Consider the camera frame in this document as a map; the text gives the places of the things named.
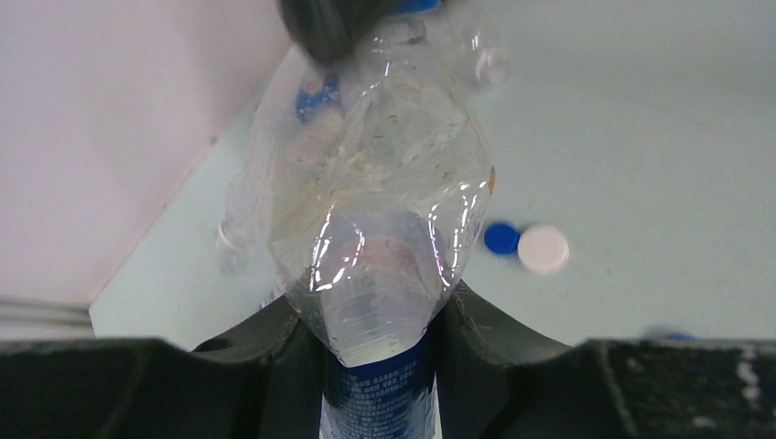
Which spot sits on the blue label pepsi bottle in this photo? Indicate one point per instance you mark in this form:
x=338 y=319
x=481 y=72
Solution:
x=368 y=214

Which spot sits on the pepsi logo bottle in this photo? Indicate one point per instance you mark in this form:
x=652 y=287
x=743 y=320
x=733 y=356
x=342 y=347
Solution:
x=315 y=94

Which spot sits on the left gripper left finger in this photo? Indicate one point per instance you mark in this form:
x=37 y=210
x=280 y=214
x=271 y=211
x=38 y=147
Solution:
x=260 y=379

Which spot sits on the clear unlabelled bottle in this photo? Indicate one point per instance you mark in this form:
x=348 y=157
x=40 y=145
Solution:
x=471 y=47

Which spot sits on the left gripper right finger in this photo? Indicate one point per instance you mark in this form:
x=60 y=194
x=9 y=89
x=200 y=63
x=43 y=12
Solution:
x=498 y=378

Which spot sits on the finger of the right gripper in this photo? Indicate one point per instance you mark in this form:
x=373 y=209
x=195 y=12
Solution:
x=330 y=30

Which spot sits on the blue bottle cap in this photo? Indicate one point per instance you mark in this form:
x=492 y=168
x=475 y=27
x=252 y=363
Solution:
x=501 y=238
x=668 y=334
x=404 y=7

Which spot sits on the white bottle cap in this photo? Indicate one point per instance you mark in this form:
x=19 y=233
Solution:
x=543 y=249

